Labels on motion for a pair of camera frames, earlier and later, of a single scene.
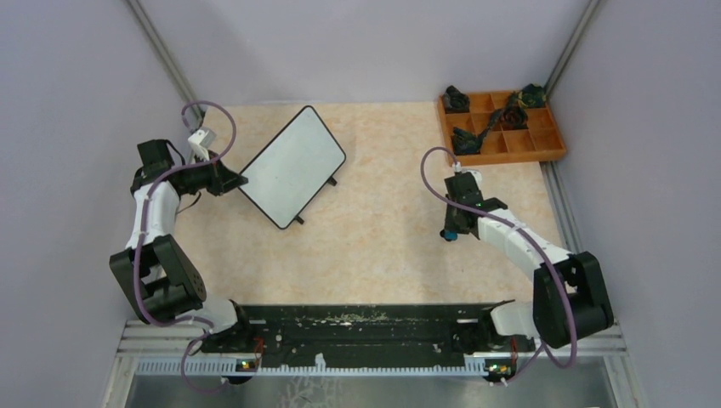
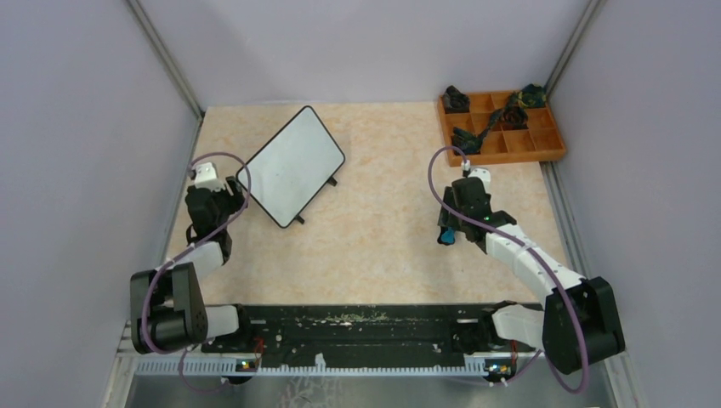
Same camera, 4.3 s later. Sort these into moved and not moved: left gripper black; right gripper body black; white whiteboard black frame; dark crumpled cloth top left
Moved: left gripper black
Not moved: dark crumpled cloth top left; right gripper body black; white whiteboard black frame
